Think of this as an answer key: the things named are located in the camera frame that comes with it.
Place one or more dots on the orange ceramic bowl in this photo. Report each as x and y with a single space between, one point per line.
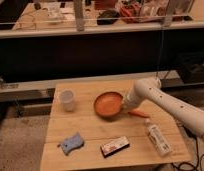
108 104

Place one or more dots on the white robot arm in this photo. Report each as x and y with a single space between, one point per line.
150 89

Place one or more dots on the translucent plastic cup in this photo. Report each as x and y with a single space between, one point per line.
67 100

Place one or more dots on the orange carrot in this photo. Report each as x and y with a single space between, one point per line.
136 112

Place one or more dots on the black and white box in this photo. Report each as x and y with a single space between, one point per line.
114 146

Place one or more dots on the black bag on bench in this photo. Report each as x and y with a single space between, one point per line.
107 17

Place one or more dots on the red tool on bench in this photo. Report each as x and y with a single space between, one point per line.
130 13

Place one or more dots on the metal rail beam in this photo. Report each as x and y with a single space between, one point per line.
46 88

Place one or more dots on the grey metal post left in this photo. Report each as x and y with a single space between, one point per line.
79 15

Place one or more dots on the grey metal post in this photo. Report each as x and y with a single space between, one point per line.
79 15
169 13

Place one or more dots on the grey metal post right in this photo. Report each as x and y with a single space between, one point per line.
169 13

